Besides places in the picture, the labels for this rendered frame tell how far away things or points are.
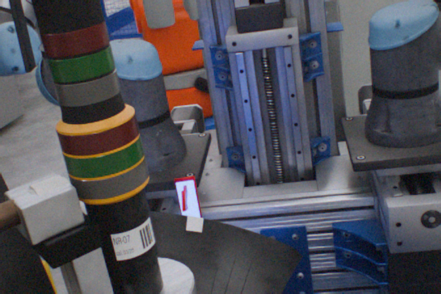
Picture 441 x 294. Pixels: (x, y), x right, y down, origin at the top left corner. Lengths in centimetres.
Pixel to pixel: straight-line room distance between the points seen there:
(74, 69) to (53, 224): 8
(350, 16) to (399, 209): 126
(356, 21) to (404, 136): 113
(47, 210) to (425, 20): 85
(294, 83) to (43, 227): 89
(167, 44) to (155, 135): 315
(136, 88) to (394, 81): 45
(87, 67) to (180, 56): 399
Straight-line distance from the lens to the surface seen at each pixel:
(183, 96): 430
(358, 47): 222
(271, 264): 59
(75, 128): 32
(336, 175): 124
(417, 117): 111
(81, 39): 31
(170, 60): 429
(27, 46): 33
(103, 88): 32
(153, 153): 113
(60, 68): 32
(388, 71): 109
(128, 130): 32
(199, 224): 64
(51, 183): 33
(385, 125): 113
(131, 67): 109
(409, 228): 105
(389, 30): 107
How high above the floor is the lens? 150
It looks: 22 degrees down
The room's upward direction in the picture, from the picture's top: 10 degrees counter-clockwise
